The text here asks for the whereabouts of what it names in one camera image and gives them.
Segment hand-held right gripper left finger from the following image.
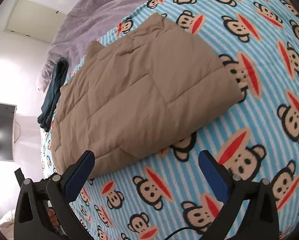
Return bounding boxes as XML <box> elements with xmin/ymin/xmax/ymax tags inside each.
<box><xmin>14</xmin><ymin>150</ymin><xmax>95</xmax><ymax>240</ymax></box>

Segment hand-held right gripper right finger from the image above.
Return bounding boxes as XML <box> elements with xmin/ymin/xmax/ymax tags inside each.
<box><xmin>198</xmin><ymin>150</ymin><xmax>281</xmax><ymax>240</ymax></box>

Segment tan quilted puffer jacket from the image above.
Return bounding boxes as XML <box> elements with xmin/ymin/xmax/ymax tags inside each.
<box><xmin>50</xmin><ymin>12</ymin><xmax>247</xmax><ymax>180</ymax></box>

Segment person's left hand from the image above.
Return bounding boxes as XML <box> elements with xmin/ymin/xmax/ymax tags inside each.
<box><xmin>47</xmin><ymin>209</ymin><xmax>59</xmax><ymax>227</ymax></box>

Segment blue striped monkey printed blanket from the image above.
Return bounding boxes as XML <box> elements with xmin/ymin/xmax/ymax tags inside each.
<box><xmin>39</xmin><ymin>0</ymin><xmax>299</xmax><ymax>240</ymax></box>

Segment white cloth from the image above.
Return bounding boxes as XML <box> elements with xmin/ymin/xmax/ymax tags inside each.
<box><xmin>0</xmin><ymin>210</ymin><xmax>16</xmax><ymax>230</ymax></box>

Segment flat screen monitor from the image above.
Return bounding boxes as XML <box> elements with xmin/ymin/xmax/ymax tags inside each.
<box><xmin>0</xmin><ymin>102</ymin><xmax>17</xmax><ymax>162</ymax></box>

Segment dark teal folded pants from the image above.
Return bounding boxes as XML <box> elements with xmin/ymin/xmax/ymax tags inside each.
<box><xmin>38</xmin><ymin>57</ymin><xmax>69</xmax><ymax>132</ymax></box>

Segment purple fluffy duvet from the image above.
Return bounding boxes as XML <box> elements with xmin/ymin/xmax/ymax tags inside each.
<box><xmin>37</xmin><ymin>0</ymin><xmax>170</xmax><ymax>93</ymax></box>

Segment white wardrobe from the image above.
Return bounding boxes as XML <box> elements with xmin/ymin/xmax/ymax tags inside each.
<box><xmin>6</xmin><ymin>0</ymin><xmax>68</xmax><ymax>43</ymax></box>

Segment black cable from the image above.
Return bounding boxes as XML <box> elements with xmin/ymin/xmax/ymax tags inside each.
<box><xmin>162</xmin><ymin>226</ymin><xmax>202</xmax><ymax>240</ymax></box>

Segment thin monitor cable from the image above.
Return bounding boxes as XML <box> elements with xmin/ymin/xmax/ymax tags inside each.
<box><xmin>13</xmin><ymin>121</ymin><xmax>21</xmax><ymax>143</ymax></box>

